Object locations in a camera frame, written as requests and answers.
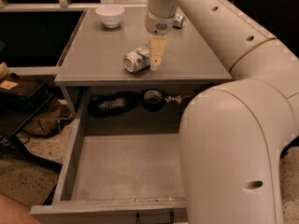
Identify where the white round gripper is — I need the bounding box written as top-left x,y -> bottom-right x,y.
145,7 -> 175,71

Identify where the green white 7up can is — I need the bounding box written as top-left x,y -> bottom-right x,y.
123,45 -> 150,73

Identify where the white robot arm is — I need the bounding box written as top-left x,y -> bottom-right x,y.
146,0 -> 299,224

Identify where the crushed silver can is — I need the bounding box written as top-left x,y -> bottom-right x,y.
173,14 -> 186,29

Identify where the grey cabinet with top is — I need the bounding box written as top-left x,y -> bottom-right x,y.
55,7 -> 231,135

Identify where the open grey top drawer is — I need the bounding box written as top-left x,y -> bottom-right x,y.
29,87 -> 189,224

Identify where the white bowl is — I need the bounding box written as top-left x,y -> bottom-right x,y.
95,5 -> 125,28

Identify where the black tape roll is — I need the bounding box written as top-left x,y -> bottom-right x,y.
142,90 -> 163,112

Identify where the small crumpled white object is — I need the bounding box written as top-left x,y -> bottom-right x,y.
164,95 -> 182,105

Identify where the brown bag on floor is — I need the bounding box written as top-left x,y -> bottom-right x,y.
24,98 -> 72,137

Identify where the black side table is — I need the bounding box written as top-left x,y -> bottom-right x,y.
0,74 -> 62,172

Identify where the yellow sticky note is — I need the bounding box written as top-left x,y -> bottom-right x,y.
0,80 -> 18,90

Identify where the person's bare knee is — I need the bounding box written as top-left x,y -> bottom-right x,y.
0,193 -> 41,224

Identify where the black drawer handle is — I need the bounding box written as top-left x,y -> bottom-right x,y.
135,211 -> 175,224

